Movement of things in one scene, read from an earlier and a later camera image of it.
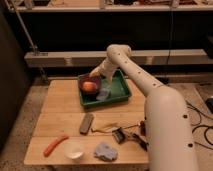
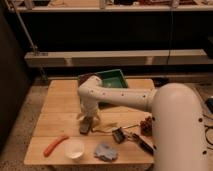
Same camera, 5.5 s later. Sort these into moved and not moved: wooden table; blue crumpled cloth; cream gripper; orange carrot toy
Moved: cream gripper
Not moved: wooden table; blue crumpled cloth; orange carrot toy
